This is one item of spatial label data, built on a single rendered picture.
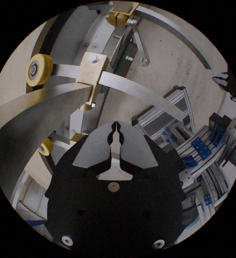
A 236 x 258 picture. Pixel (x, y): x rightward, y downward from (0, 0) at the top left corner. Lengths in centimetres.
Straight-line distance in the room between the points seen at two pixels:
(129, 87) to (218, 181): 78
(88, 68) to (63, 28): 27
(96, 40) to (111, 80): 35
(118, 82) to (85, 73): 7
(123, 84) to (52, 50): 29
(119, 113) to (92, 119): 76
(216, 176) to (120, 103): 123
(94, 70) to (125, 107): 95
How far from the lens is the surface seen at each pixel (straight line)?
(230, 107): 290
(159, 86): 118
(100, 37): 51
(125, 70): 34
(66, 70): 22
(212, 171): 78
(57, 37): 38
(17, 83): 34
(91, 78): 18
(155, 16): 30
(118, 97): 106
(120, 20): 25
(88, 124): 41
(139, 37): 15
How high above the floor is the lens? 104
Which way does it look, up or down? 58 degrees down
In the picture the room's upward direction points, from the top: 179 degrees counter-clockwise
